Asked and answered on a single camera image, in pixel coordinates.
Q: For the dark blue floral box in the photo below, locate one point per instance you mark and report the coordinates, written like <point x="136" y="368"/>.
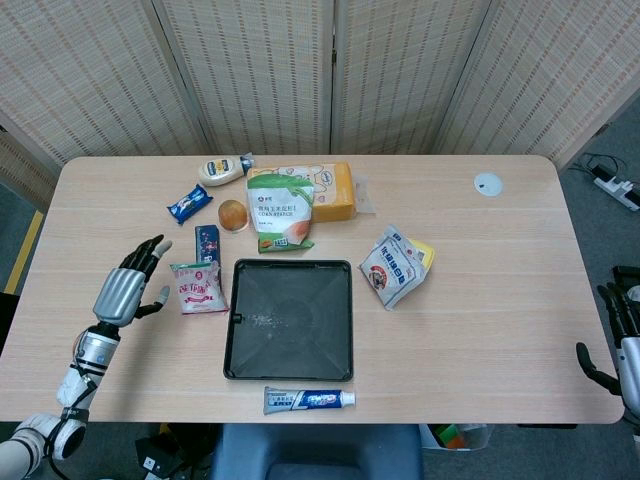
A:
<point x="207" y="242"/>

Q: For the cream mayonnaise squeeze bottle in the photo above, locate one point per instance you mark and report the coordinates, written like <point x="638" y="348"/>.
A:
<point x="217" y="171"/>

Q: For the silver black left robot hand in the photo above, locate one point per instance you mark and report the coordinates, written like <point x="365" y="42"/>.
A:
<point x="117" y="295"/>

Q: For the pink white powder bag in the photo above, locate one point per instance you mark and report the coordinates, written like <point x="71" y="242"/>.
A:
<point x="200" y="290"/>

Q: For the black square plastic tray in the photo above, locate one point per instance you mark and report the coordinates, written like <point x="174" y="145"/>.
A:
<point x="290" y="340"/>

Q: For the clear bag with colourful items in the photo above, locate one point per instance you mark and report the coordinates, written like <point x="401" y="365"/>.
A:
<point x="450" y="437"/>

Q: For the blue white toothpaste tube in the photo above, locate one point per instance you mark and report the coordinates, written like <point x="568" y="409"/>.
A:
<point x="310" y="400"/>

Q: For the green white corn starch bag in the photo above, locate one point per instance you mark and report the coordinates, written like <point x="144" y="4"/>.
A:
<point x="280" y="210"/>

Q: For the orange jelly cup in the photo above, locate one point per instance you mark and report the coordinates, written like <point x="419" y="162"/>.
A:
<point x="233" y="215"/>

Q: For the beige woven folding screen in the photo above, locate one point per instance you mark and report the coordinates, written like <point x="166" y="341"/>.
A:
<point x="250" y="75"/>

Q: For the white power strip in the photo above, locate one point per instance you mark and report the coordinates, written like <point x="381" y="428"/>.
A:
<point x="617" y="187"/>

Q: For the white blue sugar bag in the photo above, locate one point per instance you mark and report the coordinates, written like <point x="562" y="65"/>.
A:
<point x="392" y="275"/>

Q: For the orange yellow bagged block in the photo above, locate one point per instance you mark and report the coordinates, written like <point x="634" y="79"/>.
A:
<point x="335" y="195"/>

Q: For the white round table grommet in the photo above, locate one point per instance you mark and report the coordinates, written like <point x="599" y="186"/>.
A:
<point x="488" y="184"/>

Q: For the black equipment under table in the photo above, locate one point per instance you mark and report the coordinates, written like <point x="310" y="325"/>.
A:
<point x="160" y="455"/>

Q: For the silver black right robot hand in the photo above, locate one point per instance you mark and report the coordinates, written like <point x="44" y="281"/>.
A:
<point x="627" y="310"/>

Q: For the blue cookie packet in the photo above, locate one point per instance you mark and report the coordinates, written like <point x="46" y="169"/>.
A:
<point x="190" y="202"/>

